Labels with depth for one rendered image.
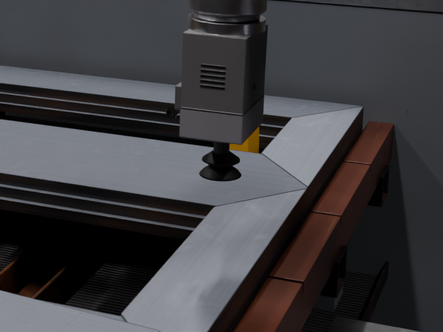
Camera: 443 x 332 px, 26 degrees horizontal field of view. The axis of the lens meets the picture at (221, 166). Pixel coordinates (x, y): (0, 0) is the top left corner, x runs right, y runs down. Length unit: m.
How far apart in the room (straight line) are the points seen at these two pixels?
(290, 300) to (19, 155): 0.48
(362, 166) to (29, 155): 0.46
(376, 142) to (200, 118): 0.58
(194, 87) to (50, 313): 0.26
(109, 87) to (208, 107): 0.69
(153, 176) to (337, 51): 0.43
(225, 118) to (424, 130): 0.67
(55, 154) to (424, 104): 0.58
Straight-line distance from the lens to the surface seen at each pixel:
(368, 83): 1.53
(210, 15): 0.91
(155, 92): 1.56
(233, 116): 0.91
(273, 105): 1.50
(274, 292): 1.04
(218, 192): 1.19
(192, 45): 0.91
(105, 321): 0.93
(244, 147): 1.38
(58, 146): 1.35
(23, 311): 0.96
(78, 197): 1.23
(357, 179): 1.33
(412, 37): 1.50
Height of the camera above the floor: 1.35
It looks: 23 degrees down
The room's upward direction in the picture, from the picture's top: straight up
